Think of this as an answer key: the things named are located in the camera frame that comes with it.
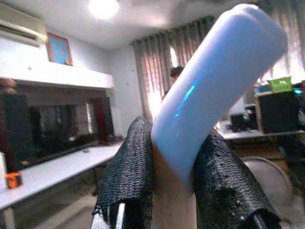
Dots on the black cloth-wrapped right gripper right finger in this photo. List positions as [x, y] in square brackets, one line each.
[224, 176]

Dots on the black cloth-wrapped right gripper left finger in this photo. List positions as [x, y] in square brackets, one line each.
[128, 171]

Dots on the round white fan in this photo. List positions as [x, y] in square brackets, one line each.
[269, 181]

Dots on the long white table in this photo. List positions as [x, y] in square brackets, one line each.
[54, 171]

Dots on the wooden cabinet with black front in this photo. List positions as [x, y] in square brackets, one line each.
[278, 112]

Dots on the large black television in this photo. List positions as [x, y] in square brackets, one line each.
[54, 128]

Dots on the grey-brown window curtain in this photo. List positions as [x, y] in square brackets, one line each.
[155, 71]

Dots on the person with dark hair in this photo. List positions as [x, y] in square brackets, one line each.
[175, 76]

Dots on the green plastic basket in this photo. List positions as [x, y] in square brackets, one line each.
[280, 84]

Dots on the small orange black box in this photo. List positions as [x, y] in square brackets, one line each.
[13, 180]

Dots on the red-framed blue picture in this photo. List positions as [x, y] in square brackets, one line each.
[59, 48]

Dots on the round ceiling lamp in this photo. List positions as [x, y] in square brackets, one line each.
[103, 7]

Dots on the white air conditioner unit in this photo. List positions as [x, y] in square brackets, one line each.
[17, 28]

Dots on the white wall shelf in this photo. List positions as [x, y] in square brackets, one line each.
[57, 76]

